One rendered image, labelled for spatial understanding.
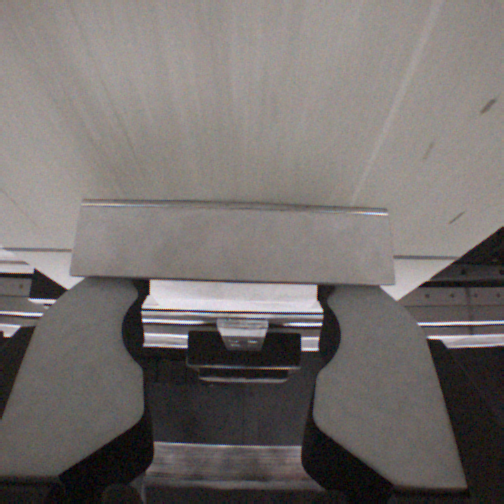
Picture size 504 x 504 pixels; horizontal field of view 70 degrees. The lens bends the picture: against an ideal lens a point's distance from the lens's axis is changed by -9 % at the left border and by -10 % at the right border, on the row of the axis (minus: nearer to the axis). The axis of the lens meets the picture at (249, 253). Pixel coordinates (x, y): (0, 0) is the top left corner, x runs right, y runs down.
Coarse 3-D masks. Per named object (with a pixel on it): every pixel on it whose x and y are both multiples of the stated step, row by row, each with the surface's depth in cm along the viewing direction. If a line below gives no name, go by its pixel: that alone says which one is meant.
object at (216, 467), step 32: (160, 448) 22; (192, 448) 22; (224, 448) 22; (256, 448) 22; (288, 448) 22; (160, 480) 21; (192, 480) 21; (224, 480) 21; (256, 480) 21; (288, 480) 21
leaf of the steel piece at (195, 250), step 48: (96, 240) 10; (144, 240) 10; (192, 240) 10; (240, 240) 10; (288, 240) 10; (336, 240) 10; (384, 240) 10; (192, 288) 18; (240, 288) 18; (288, 288) 18
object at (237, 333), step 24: (192, 336) 41; (216, 336) 41; (240, 336) 31; (264, 336) 31; (288, 336) 41; (192, 360) 40; (216, 360) 40; (240, 360) 40; (264, 360) 40; (288, 360) 40
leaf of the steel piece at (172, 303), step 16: (160, 304) 22; (176, 304) 22; (192, 304) 22; (208, 304) 22; (224, 304) 22; (240, 304) 21; (256, 304) 21; (272, 304) 21; (288, 304) 21; (304, 304) 21
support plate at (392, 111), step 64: (0, 0) 5; (64, 0) 5; (128, 0) 5; (192, 0) 5; (256, 0) 5; (320, 0) 5; (384, 0) 5; (448, 0) 5; (0, 64) 6; (64, 64) 6; (128, 64) 6; (192, 64) 6; (256, 64) 6; (320, 64) 6; (384, 64) 6; (448, 64) 6; (0, 128) 7; (64, 128) 8; (128, 128) 8; (192, 128) 8; (256, 128) 8; (320, 128) 8; (384, 128) 7; (448, 128) 7; (0, 192) 10; (64, 192) 10; (128, 192) 10; (192, 192) 10; (256, 192) 10; (320, 192) 10; (384, 192) 10; (448, 192) 10; (64, 256) 15
